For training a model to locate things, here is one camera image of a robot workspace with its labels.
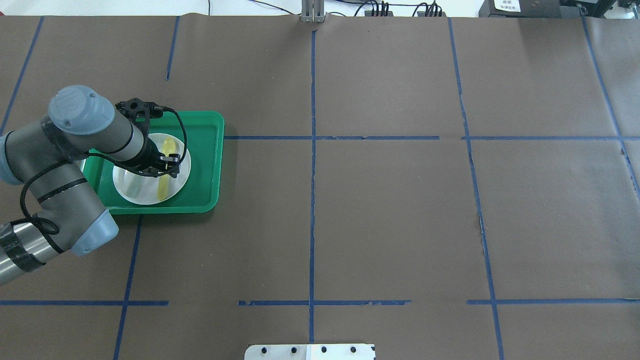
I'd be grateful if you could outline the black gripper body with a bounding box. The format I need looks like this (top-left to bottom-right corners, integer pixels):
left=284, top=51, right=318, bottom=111
left=131, top=142, right=167, bottom=174

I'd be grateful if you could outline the yellow plastic spoon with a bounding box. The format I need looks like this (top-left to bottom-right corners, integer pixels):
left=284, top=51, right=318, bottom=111
left=157, top=136, right=178, bottom=202

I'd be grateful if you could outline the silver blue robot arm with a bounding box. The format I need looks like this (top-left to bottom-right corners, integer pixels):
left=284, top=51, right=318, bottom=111
left=1, top=85, right=184, bottom=285

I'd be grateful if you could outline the pale green plastic fork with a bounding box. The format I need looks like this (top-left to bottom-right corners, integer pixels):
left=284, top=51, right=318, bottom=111
left=123, top=171, right=144, bottom=198

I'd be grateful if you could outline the green plastic tray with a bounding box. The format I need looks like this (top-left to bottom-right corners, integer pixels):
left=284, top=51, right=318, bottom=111
left=82, top=111, right=225, bottom=215

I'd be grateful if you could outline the white mounting plate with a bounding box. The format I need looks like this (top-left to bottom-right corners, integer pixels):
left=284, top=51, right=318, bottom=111
left=244, top=342, right=377, bottom=360

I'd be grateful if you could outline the brown paper table cover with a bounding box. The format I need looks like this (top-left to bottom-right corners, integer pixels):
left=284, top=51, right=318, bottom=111
left=1, top=14, right=639, bottom=360

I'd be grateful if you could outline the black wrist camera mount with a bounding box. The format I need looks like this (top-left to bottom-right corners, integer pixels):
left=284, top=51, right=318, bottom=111
left=114, top=98, right=164, bottom=122

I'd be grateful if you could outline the aluminium frame post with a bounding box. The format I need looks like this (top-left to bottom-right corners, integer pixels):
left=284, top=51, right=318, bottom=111
left=300, top=0, right=327, bottom=24

